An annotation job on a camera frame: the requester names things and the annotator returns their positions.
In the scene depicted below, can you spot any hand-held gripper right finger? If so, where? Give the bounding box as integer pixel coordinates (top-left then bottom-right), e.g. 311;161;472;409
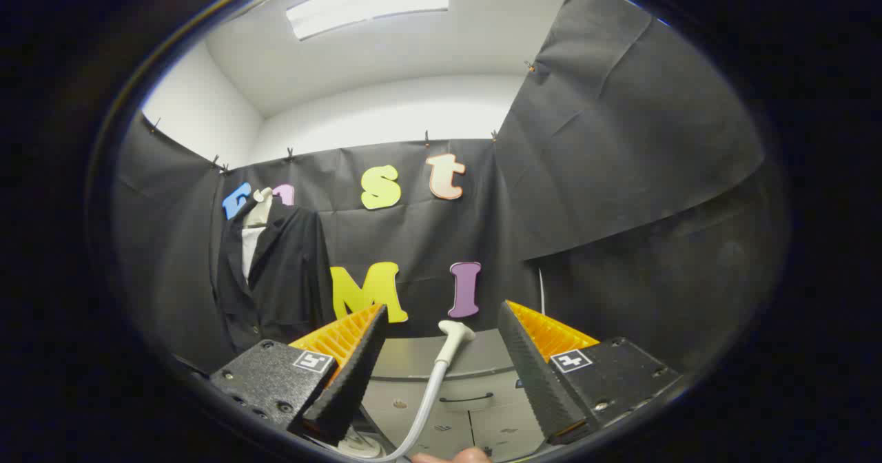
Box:
498;300;683;444

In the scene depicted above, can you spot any black jacket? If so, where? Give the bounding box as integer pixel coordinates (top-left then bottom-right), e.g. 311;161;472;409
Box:
210;198;335;353

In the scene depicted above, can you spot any white clothes hanger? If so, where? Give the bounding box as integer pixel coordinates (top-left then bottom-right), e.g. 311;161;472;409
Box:
243;187;275;228

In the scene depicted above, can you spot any white garment steamer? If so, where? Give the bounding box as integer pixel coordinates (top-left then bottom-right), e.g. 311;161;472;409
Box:
338;320;478;462

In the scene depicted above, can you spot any light grey cabinet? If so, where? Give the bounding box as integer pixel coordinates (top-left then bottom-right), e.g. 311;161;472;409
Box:
358;329;552;461

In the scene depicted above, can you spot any black backdrop cloth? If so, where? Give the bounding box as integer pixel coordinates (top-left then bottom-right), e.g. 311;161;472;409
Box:
114;0;766;374

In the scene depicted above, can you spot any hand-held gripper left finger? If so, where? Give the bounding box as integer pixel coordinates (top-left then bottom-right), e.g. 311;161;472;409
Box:
210;303;389;446

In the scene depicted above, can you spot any rectangular ceiling light panel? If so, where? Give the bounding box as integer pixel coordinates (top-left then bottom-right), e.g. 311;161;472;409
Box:
286;0;450;41

